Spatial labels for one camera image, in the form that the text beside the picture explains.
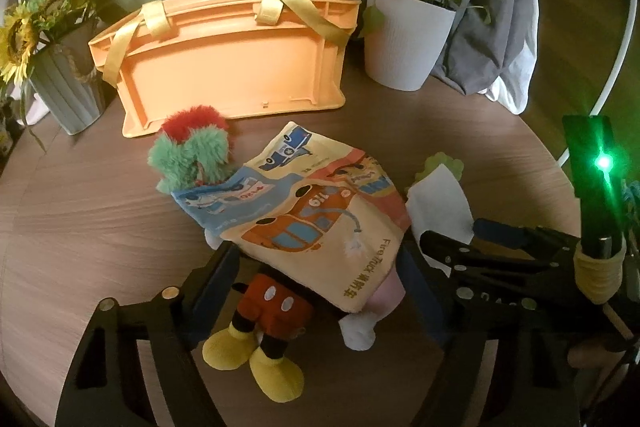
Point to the mouse plush toy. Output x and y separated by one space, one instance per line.
272 307

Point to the white plant pot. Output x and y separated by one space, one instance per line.
405 42

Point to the grey ribbed vase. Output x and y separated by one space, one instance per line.
65 82

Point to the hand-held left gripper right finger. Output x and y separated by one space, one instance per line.
425 302

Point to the red and green fluffy toy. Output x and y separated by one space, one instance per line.
192 152

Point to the green plush piece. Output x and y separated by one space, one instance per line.
445 163

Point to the white curved tube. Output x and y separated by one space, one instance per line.
617 57

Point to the vehicle print cloth book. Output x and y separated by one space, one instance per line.
310 212

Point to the sunflower bouquet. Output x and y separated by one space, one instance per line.
47 14

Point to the orange plastic basket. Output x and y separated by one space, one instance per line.
235 57

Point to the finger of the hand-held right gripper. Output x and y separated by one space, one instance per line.
525 234
500 263

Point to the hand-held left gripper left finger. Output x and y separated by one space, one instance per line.
212 294

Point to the white cloth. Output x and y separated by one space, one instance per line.
442 207

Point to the pink and white plush toy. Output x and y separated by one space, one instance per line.
372 312

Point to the grey curtain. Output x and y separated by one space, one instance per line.
495 7

